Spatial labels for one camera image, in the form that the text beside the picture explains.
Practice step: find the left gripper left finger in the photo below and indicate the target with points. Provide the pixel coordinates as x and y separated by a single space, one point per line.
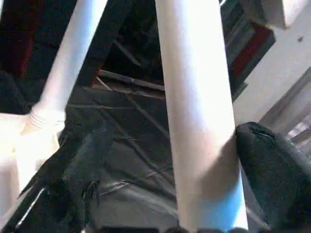
63 189

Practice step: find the black work mat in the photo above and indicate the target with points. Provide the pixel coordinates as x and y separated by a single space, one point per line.
141 160

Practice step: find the white plastic table leg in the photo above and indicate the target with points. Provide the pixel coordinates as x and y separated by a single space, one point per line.
68 63
199 107

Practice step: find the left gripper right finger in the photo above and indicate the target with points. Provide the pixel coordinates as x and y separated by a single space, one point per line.
277 174

